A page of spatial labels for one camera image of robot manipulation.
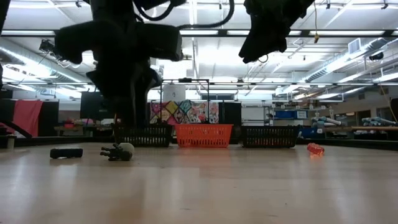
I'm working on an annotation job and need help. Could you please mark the orange plastic basket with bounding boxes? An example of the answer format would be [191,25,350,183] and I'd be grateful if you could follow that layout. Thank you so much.
[174,123,234,149]

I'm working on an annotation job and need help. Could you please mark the translucent orange pumpkin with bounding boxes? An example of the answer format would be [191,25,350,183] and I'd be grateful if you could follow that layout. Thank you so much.
[307,142,326,156]

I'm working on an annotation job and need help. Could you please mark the black aluminium table frame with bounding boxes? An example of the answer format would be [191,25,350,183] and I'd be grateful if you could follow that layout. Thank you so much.
[0,135,398,151]

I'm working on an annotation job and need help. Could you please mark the white paper sign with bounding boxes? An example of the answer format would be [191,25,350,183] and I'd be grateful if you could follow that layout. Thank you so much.
[162,84,187,102]

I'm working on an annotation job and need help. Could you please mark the black light-strip rail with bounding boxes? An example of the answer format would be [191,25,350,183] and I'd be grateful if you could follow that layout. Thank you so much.
[0,29,398,38]

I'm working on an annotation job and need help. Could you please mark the wooden bench top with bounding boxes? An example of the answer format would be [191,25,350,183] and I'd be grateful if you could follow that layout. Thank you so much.
[323,125,398,132]

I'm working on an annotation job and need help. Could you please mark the red hanging cloth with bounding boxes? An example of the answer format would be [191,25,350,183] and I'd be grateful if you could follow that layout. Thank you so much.
[12,99,44,138]

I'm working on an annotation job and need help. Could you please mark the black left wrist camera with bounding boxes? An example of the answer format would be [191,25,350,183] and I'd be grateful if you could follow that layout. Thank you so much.
[136,23,184,62]

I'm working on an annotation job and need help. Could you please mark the small beige ball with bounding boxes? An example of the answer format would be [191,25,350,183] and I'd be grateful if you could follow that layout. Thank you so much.
[119,142,136,156]

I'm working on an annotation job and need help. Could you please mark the thin black horizontal rail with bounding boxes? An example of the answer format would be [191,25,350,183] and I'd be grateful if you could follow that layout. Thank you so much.
[0,81,398,86]

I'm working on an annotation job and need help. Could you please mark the colourful patchwork quilt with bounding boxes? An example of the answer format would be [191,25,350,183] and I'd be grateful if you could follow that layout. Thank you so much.
[150,100,220,126]

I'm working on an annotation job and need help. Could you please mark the light blue roll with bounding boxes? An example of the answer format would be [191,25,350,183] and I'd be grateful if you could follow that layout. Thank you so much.
[312,116,342,127]
[361,116,397,127]

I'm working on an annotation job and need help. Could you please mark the black plastic basket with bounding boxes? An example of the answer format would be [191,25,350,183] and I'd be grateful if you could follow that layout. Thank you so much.
[113,123,174,148]
[241,124,300,149]

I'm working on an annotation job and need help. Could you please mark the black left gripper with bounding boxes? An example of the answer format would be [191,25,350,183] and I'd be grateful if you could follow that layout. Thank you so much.
[54,21,162,126]

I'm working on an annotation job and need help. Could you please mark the blue storage tub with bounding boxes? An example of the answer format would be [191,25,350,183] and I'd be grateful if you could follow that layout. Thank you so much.
[300,126,318,139]

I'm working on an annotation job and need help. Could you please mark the white air vent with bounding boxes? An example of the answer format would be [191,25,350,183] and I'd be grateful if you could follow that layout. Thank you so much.
[348,37,363,55]

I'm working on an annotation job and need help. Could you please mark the black monitor screen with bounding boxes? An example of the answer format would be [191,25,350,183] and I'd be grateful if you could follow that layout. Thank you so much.
[80,91,116,120]

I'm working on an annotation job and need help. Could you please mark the blue storage bins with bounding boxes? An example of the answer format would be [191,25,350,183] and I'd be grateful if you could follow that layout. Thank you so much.
[274,110,309,120]

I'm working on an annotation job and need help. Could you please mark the yellow hanging cord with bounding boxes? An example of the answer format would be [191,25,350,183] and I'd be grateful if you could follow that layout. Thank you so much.
[312,0,321,44]

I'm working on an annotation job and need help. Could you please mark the thin black metal stand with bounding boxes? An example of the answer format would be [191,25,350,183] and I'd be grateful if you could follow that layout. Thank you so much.
[159,77,211,125]

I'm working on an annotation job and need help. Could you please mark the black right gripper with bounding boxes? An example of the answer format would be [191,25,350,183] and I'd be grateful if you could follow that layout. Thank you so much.
[238,0,302,65]

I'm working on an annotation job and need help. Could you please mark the black partition panel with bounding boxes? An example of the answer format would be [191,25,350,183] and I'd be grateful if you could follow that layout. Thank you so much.
[218,101,243,126]
[37,100,60,138]

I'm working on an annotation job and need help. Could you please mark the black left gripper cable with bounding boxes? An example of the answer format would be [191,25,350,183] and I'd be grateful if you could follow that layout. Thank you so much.
[133,0,236,31]

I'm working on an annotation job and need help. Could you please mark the cluttered side table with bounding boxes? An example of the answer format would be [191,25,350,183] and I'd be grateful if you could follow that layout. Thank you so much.
[53,117,114,138]

